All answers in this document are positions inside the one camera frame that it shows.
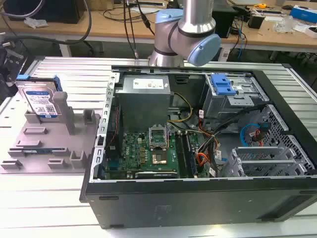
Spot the silver disk bay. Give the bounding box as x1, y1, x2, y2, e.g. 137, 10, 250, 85
222, 145, 308, 177

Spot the hard disk in blue carrier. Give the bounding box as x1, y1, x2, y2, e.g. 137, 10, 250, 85
15, 75, 62, 122

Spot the grey power supply unit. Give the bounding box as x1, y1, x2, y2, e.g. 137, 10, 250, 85
114, 75, 172, 131

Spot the green motherboard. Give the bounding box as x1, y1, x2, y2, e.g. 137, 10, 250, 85
103, 129, 199, 179

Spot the RAM slot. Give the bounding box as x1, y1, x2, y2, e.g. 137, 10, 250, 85
175, 131, 188, 178
182, 131, 198, 178

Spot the black graphics card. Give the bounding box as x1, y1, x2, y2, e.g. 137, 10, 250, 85
135, 171, 178, 179

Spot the blue drive bay latch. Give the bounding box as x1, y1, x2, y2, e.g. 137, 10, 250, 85
211, 73, 237, 96

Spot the silver optical drive cage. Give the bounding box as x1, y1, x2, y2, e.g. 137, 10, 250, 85
199, 73, 270, 119

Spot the black open PC case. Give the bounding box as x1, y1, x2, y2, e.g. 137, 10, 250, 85
79, 63, 317, 229

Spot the grey parts rack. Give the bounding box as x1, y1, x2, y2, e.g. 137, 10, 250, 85
0, 91, 102, 175

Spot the RAM stick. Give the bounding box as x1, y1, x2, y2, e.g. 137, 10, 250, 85
21, 148, 65, 155

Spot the wooden desk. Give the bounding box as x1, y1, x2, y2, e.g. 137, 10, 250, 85
0, 0, 317, 53

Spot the black box on desk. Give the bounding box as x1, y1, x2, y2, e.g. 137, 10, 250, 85
247, 12, 265, 29

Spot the black device on table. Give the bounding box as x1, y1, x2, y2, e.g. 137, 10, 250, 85
0, 31, 27, 104

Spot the blue cardboard box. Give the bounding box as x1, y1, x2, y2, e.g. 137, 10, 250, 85
290, 5, 317, 21

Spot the yellow and black wire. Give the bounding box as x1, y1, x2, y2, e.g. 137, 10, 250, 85
170, 92, 194, 123

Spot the orange wire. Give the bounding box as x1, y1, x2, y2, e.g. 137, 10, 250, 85
196, 152, 211, 167

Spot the black sleeved wire bundle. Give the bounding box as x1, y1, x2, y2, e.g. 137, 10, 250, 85
198, 104, 268, 159

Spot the blue wire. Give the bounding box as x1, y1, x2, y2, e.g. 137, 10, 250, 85
240, 122, 260, 147

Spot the thin black cable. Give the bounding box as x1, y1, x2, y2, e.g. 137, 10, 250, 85
125, 0, 139, 59

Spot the thick black cable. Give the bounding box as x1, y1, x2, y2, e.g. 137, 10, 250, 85
0, 0, 93, 46

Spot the blue cable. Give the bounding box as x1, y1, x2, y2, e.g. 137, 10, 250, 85
236, 22, 248, 61

